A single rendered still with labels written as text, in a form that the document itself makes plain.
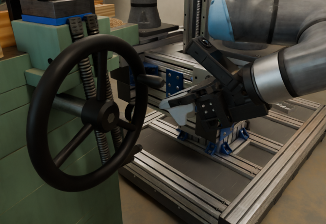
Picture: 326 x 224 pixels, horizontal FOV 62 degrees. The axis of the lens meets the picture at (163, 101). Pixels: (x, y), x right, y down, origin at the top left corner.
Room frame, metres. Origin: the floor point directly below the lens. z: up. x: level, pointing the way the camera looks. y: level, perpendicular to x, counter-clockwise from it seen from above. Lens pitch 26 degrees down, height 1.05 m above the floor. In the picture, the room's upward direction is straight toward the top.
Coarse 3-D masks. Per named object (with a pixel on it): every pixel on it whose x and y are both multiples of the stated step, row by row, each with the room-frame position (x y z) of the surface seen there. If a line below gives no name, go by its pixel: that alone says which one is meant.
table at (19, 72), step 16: (112, 32) 0.74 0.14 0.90; (128, 32) 0.80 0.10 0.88; (16, 48) 0.56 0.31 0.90; (0, 64) 0.48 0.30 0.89; (16, 64) 0.50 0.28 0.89; (112, 64) 0.59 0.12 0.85; (0, 80) 0.47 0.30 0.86; (16, 80) 0.49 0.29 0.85; (32, 80) 0.50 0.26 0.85; (64, 80) 0.48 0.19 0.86; (80, 80) 0.51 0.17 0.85
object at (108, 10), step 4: (108, 4) 0.97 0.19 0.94; (112, 4) 0.98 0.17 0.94; (96, 8) 0.91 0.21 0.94; (100, 8) 0.93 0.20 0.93; (104, 8) 0.94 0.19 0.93; (108, 8) 0.96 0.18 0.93; (112, 8) 0.98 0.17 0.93; (96, 12) 0.91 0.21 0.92; (100, 12) 0.93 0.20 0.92; (104, 12) 0.94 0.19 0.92; (108, 12) 0.96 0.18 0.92; (112, 12) 0.98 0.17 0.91; (108, 16) 0.96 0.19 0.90; (112, 16) 0.98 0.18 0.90
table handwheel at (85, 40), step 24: (72, 48) 0.39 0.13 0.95; (96, 48) 0.43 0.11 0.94; (120, 48) 0.48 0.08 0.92; (48, 72) 0.36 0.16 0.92; (144, 72) 0.54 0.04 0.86; (48, 96) 0.34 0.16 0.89; (72, 96) 0.48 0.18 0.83; (96, 96) 0.44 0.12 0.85; (144, 96) 0.54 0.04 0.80; (48, 120) 0.34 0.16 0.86; (96, 120) 0.40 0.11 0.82; (120, 120) 0.47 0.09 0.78; (72, 144) 0.37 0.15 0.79; (120, 144) 0.49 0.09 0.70; (48, 168) 0.32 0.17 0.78
